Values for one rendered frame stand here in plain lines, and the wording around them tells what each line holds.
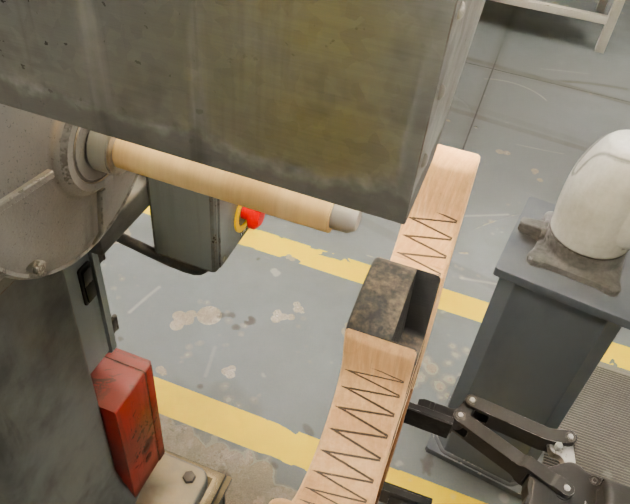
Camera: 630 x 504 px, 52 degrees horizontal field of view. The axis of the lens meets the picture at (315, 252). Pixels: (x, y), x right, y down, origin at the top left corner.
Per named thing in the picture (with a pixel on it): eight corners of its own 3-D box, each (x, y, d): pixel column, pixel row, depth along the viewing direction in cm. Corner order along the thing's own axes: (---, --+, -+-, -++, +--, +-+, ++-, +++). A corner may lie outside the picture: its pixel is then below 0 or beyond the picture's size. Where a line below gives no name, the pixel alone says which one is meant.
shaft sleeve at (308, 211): (107, 153, 49) (126, 121, 51) (121, 175, 52) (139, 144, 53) (326, 220, 46) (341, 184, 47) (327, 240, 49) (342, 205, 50)
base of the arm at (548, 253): (527, 207, 141) (535, 187, 137) (630, 244, 135) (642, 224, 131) (505, 255, 129) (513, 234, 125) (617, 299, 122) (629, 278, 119)
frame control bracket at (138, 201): (75, 247, 78) (70, 223, 75) (157, 166, 91) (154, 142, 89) (103, 257, 77) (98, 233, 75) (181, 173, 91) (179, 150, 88)
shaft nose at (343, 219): (328, 218, 46) (339, 191, 47) (329, 233, 48) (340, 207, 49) (354, 226, 46) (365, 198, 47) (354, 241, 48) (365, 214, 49)
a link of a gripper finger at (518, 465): (568, 500, 51) (577, 487, 52) (452, 412, 56) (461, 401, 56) (554, 515, 54) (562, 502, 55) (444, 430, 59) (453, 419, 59)
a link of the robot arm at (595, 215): (549, 199, 134) (588, 107, 119) (639, 221, 132) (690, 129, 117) (547, 248, 123) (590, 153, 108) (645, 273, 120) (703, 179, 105)
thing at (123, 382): (29, 454, 131) (-20, 341, 106) (67, 406, 140) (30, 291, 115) (136, 500, 126) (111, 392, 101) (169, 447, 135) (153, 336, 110)
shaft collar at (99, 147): (76, 148, 49) (105, 102, 51) (98, 180, 53) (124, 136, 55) (99, 155, 49) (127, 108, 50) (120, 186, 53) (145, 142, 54)
